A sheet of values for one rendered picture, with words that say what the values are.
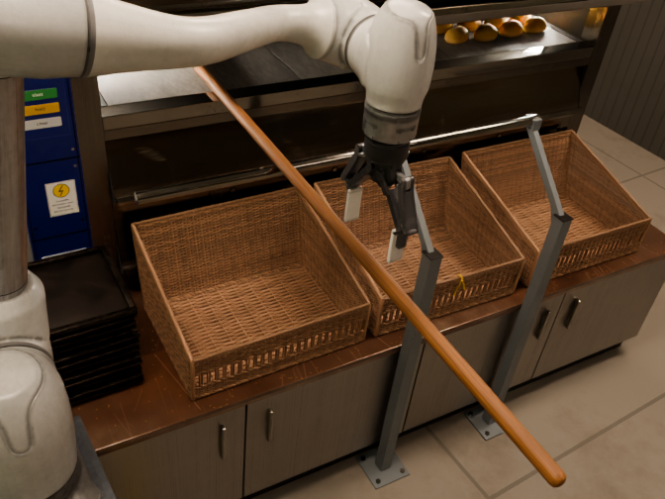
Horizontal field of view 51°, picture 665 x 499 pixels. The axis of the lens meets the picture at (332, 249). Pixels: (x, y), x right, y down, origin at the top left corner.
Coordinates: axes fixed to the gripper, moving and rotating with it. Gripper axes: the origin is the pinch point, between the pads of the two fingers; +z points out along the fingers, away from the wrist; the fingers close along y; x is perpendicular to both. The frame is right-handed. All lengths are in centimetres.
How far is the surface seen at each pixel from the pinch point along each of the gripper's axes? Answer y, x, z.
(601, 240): -30, 130, 63
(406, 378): -25, 44, 85
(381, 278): -1.6, 5.4, 13.5
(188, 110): -87, 2, 16
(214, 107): -87, 9, 16
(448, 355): 20.8, 4.0, 13.9
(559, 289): -26, 109, 75
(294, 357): -38, 11, 72
